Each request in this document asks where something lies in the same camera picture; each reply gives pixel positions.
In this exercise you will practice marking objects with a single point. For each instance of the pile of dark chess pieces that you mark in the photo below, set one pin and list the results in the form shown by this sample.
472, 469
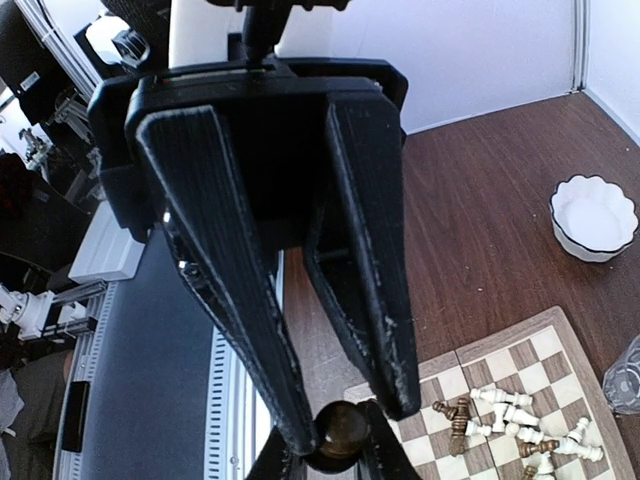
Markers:
444, 452

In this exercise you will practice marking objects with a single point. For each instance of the aluminium frame post left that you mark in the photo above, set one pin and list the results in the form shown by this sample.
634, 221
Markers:
581, 37

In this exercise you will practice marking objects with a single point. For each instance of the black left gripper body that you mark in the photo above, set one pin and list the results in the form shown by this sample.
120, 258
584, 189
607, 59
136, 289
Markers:
275, 114

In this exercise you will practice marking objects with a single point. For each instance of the clear drinking glass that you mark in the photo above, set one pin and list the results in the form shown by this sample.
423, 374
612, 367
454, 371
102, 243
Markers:
621, 382

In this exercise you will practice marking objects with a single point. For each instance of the wooden chess board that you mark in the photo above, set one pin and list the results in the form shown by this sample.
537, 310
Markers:
541, 357

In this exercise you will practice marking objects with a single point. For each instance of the white scalloped bowl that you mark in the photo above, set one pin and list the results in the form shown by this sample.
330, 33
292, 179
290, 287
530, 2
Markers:
593, 220

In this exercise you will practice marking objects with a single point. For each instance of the pile of white chess pieces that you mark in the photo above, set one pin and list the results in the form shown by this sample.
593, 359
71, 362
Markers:
511, 419

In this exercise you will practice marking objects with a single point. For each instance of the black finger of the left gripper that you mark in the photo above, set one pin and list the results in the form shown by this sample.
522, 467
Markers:
193, 167

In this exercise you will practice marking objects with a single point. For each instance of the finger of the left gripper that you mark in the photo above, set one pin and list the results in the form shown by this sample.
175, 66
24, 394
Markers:
355, 250

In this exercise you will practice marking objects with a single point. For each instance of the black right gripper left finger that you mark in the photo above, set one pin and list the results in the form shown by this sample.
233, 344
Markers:
277, 461

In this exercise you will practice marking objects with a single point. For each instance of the aluminium front rail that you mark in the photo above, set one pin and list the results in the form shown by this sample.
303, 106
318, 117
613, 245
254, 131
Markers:
165, 397

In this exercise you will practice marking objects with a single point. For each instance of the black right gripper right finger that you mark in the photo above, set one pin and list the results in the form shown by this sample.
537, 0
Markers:
382, 456

